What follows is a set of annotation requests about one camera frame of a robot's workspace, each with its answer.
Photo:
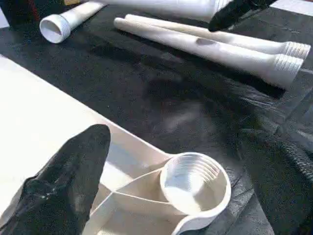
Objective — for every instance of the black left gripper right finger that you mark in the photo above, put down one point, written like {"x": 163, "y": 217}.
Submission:
{"x": 296, "y": 196}

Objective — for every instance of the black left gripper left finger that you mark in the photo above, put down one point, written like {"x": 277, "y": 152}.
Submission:
{"x": 58, "y": 188}

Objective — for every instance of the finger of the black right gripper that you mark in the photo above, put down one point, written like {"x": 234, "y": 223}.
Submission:
{"x": 234, "y": 12}

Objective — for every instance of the white plastic table leg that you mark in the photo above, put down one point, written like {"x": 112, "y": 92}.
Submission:
{"x": 234, "y": 38}
{"x": 63, "y": 22}
{"x": 171, "y": 7}
{"x": 220, "y": 51}

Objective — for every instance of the white plastic table top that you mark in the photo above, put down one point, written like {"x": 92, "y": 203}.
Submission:
{"x": 49, "y": 112}

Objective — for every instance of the black work mat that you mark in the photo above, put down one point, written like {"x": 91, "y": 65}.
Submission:
{"x": 171, "y": 103}

